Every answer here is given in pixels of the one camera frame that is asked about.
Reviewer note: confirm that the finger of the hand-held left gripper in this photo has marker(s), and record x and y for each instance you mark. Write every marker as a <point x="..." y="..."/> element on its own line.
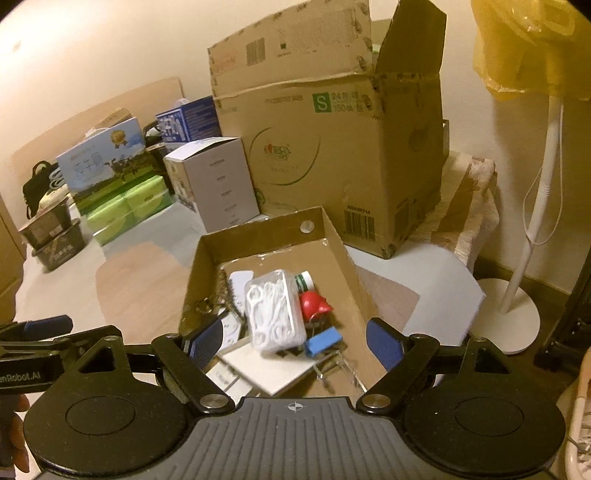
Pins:
<point x="46" y="324"/>
<point x="83" y="338"/>

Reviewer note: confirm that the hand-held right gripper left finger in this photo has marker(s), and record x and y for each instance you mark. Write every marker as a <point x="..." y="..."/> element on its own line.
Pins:
<point x="205" y="341"/>

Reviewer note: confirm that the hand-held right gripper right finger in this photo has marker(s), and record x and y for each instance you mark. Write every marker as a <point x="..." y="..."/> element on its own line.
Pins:
<point x="385" y="344"/>

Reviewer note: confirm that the white three-pin plug adapter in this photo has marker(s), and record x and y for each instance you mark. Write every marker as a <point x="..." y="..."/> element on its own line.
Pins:
<point x="229" y="333"/>

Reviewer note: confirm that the blue binder clip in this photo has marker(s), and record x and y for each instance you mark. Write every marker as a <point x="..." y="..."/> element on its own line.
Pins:
<point x="323" y="341"/>

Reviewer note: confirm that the white remote control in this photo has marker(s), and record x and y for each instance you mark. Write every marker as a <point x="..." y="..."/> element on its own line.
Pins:
<point x="238" y="284"/>

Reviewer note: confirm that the red toy figure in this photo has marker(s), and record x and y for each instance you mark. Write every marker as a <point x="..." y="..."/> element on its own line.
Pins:
<point x="314" y="304"/>

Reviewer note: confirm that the shallow cardboard box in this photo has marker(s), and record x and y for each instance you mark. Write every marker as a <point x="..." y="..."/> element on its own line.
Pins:
<point x="277" y="235"/>

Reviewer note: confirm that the person's left hand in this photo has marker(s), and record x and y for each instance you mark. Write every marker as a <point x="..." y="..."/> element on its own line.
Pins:
<point x="19" y="431"/>

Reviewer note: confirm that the wooden wardrobe door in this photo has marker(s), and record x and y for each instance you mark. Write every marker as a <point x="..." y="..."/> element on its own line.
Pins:
<point x="9" y="258"/>

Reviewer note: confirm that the dark green storage basket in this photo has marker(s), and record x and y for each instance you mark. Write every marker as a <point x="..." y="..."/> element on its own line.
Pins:
<point x="44" y="228"/>
<point x="60" y="249"/>

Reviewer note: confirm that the green tissue pack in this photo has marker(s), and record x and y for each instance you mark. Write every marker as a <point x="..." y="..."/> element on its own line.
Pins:
<point x="108" y="211"/>
<point x="151" y="208"/>
<point x="147" y="189"/>
<point x="114" y="230"/>

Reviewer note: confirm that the black bag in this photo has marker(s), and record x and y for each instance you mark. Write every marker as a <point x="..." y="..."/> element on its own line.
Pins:
<point x="37" y="184"/>

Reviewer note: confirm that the grey striped cloth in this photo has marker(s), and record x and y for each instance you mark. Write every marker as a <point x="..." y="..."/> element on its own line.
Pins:
<point x="56" y="179"/>

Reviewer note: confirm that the white product box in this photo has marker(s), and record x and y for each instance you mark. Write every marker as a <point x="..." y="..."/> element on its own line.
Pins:
<point x="221" y="184"/>

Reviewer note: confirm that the green landscape milk carton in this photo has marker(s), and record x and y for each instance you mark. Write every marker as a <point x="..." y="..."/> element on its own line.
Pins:
<point x="101" y="161"/>

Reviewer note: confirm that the black metal stand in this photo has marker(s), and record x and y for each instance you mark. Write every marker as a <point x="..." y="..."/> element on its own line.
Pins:
<point x="572" y="323"/>

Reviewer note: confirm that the dark green carton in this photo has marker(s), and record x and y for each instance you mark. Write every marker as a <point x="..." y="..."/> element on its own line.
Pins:
<point x="157" y="154"/>

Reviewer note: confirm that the white plastic basket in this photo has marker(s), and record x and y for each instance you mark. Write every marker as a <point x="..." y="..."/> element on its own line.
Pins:
<point x="577" y="415"/>

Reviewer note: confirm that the large brown cardboard box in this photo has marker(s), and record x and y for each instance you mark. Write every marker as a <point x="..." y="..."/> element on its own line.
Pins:
<point x="300" y="152"/>

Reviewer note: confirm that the blue milk carton box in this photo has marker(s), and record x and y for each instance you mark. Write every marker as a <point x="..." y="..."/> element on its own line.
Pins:
<point x="194" y="115"/>

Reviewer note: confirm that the beige wooden headboard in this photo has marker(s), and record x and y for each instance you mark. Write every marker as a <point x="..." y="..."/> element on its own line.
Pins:
<point x="115" y="106"/>

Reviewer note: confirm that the yellow plastic fan cover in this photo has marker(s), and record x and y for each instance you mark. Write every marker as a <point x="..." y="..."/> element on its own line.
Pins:
<point x="531" y="46"/>

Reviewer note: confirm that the white pedestal fan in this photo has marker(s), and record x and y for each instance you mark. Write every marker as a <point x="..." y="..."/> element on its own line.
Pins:
<point x="508" y="318"/>

